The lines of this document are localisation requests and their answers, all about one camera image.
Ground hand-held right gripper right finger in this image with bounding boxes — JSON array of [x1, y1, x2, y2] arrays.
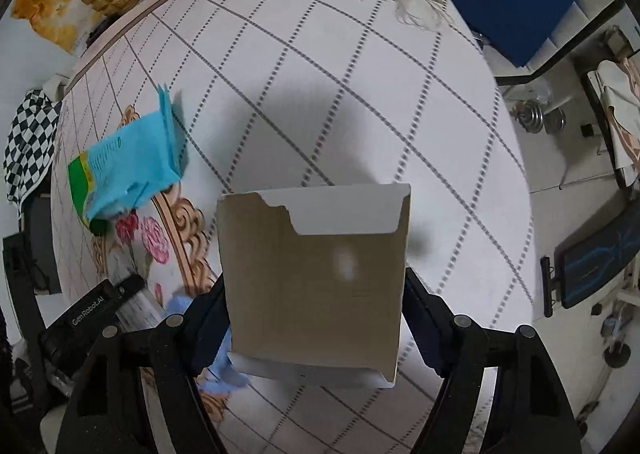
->
[[402, 268, 583, 454]]

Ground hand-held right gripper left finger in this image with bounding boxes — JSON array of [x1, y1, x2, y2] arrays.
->
[[57, 276, 232, 454]]

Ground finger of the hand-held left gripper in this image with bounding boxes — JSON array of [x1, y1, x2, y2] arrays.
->
[[117, 274, 147, 299]]

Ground white cardboard box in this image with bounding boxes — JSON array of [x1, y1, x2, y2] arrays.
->
[[216, 183, 412, 389]]

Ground white barcode carton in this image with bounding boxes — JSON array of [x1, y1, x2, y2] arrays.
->
[[114, 290, 168, 332]]

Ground crumpled blue plastic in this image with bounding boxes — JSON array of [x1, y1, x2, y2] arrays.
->
[[165, 291, 253, 391]]

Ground black folding chair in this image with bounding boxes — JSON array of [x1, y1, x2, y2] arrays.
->
[[2, 194, 63, 296]]

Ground teal green packet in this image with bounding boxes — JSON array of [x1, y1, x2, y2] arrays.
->
[[67, 83, 188, 235]]

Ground black white checkered cloth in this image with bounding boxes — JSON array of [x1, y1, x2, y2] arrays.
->
[[2, 89, 63, 207]]

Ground black blue exercise board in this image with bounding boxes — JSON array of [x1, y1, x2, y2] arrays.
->
[[540, 206, 640, 317]]

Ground metal dumbbell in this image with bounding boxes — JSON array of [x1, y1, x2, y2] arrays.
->
[[509, 101, 567, 136]]

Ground table with patterned cloth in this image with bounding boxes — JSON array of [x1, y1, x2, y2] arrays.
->
[[50, 0, 533, 454]]

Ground black framed chair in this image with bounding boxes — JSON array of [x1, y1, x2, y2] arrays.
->
[[582, 26, 640, 191]]

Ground beige cloth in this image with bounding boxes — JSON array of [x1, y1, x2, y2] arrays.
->
[[597, 59, 640, 175]]

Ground yellow snack bag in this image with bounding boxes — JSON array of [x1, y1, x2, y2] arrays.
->
[[11, 0, 98, 55]]

